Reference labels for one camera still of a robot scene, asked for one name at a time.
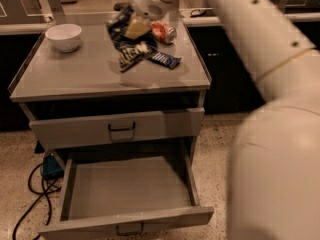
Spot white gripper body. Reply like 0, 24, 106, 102
131, 0, 179, 21

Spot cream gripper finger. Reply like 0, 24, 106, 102
124, 14, 151, 40

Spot blue chip bag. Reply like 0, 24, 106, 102
106, 5, 157, 72

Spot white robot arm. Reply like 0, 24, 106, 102
207, 0, 320, 240

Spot grey drawer cabinet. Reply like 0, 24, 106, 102
8, 11, 213, 158

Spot grey top drawer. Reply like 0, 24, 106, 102
30, 108, 204, 150

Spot grey open middle drawer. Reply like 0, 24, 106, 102
40, 149, 214, 240

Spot red soda can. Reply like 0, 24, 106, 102
150, 21, 177, 44

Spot blue candy bar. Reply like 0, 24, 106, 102
148, 52, 181, 70

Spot white ceramic bowl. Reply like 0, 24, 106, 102
45, 24, 82, 52

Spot dark lower cabinets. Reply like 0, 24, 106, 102
188, 21, 320, 115

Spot blue power box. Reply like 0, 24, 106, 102
40, 155, 64, 180

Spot black top drawer handle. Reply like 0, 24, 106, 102
108, 122, 136, 132

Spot black drawer handle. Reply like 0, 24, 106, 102
108, 122, 136, 132
116, 222, 144, 236

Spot black floor cable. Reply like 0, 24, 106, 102
12, 162, 63, 240

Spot black middle drawer handle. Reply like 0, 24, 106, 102
116, 222, 144, 236

